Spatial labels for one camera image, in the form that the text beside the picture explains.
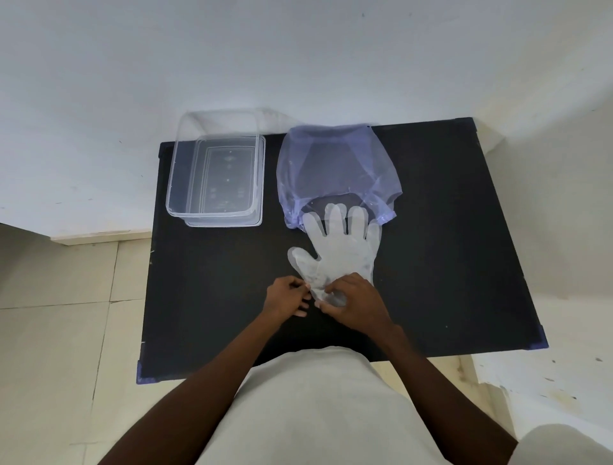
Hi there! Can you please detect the person's left hand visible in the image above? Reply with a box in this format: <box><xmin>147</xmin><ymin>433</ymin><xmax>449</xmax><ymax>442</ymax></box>
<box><xmin>262</xmin><ymin>276</ymin><xmax>312</xmax><ymax>321</ymax></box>

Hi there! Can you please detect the person's right hand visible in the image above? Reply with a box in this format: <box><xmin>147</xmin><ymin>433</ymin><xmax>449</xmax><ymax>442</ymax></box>
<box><xmin>318</xmin><ymin>272</ymin><xmax>399</xmax><ymax>337</ymax></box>

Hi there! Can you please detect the clear plastic disposable glove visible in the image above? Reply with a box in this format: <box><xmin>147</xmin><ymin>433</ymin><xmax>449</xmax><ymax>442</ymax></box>
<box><xmin>287</xmin><ymin>203</ymin><xmax>382</xmax><ymax>308</ymax></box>

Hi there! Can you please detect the person's left forearm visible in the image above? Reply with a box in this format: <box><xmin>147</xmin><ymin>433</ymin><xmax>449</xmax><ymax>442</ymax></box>
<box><xmin>98</xmin><ymin>309</ymin><xmax>288</xmax><ymax>465</ymax></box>

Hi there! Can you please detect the person's right forearm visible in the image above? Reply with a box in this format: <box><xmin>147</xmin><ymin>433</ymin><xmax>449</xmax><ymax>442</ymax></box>
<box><xmin>369</xmin><ymin>323</ymin><xmax>521</xmax><ymax>465</ymax></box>

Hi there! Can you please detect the person's white shirt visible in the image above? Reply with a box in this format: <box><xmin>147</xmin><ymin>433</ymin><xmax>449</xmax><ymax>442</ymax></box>
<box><xmin>195</xmin><ymin>347</ymin><xmax>454</xmax><ymax>465</ymax></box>

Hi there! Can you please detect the blue plastic shower cap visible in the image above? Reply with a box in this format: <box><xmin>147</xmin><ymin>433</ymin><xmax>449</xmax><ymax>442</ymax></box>
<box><xmin>276</xmin><ymin>124</ymin><xmax>403</xmax><ymax>233</ymax></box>

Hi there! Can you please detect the clear plastic storage container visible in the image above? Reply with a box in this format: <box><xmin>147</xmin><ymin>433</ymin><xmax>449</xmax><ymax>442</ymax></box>
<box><xmin>165</xmin><ymin>111</ymin><xmax>267</xmax><ymax>228</ymax></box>

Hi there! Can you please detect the person's white trouser leg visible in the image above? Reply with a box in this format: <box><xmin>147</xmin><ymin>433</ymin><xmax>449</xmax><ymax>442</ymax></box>
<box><xmin>508</xmin><ymin>423</ymin><xmax>613</xmax><ymax>465</ymax></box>

